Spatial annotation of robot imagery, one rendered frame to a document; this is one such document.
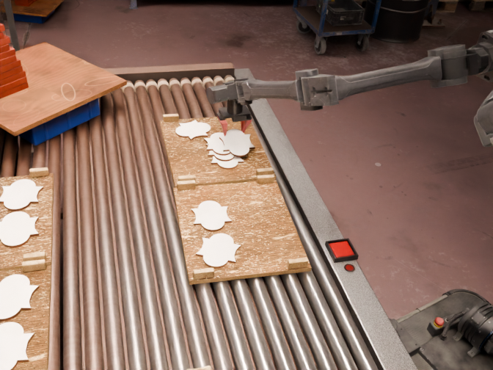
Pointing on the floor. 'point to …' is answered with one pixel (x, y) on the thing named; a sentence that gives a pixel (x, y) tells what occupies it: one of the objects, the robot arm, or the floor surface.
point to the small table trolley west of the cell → (318, 23)
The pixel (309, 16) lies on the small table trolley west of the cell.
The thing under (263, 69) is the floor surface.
